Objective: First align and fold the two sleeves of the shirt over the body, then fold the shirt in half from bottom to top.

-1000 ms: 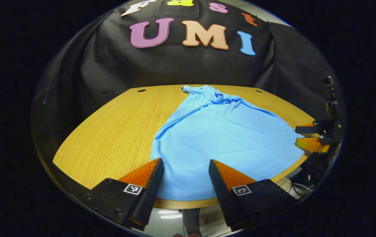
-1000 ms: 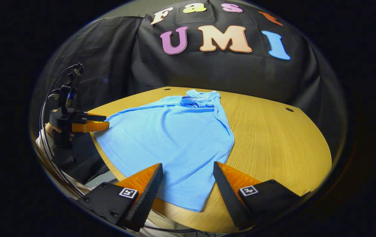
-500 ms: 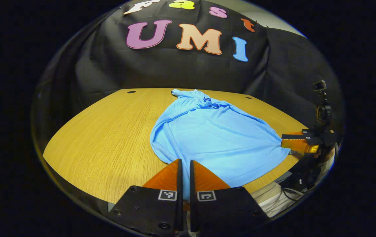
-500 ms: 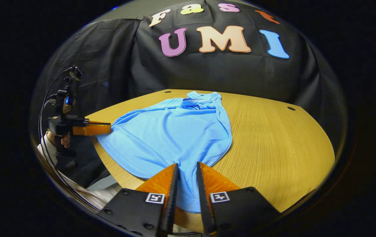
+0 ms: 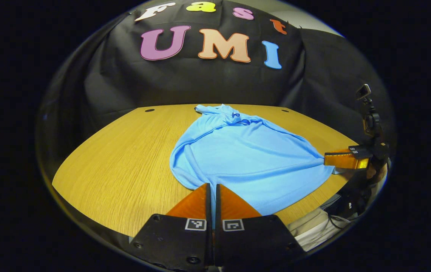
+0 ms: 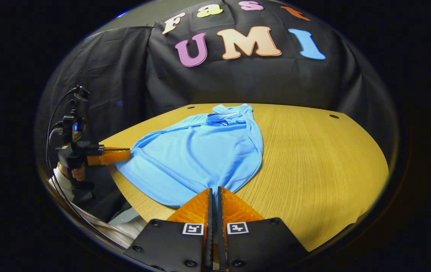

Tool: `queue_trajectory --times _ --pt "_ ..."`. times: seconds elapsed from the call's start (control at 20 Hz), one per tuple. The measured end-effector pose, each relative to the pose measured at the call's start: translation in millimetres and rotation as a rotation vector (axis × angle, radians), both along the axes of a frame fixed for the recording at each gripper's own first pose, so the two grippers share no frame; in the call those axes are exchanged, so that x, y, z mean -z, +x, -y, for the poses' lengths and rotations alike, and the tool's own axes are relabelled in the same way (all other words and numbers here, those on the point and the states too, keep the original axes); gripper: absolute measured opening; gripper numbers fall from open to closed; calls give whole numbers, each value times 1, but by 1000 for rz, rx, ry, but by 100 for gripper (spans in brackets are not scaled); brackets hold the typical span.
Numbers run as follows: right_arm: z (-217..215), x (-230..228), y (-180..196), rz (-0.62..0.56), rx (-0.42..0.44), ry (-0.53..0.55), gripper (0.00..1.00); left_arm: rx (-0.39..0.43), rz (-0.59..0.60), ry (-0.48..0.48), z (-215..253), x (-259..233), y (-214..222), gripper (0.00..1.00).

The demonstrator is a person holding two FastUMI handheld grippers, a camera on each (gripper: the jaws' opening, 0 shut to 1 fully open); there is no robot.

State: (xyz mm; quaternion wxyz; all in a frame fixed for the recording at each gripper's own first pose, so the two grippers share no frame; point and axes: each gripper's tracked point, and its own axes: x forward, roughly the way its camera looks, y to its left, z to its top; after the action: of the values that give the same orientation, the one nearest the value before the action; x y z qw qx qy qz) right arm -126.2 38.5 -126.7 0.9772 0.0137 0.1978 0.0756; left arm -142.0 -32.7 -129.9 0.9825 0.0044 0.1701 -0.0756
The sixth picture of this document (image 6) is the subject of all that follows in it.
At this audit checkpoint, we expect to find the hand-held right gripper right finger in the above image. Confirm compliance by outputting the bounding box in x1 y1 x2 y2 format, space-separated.
217 186 308 272

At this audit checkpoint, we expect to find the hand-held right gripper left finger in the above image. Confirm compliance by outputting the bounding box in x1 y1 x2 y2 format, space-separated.
125 188 214 272

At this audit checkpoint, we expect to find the light blue T-shirt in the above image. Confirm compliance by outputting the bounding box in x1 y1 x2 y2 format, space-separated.
115 104 264 208

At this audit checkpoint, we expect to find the person's torso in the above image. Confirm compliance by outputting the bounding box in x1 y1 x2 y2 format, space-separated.
70 166 148 250

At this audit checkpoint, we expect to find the thin black cable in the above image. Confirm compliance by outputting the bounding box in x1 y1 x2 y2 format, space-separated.
45 88 78 170

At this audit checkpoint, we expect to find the black backdrop cloth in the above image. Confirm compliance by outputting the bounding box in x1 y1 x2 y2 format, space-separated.
34 0 399 170

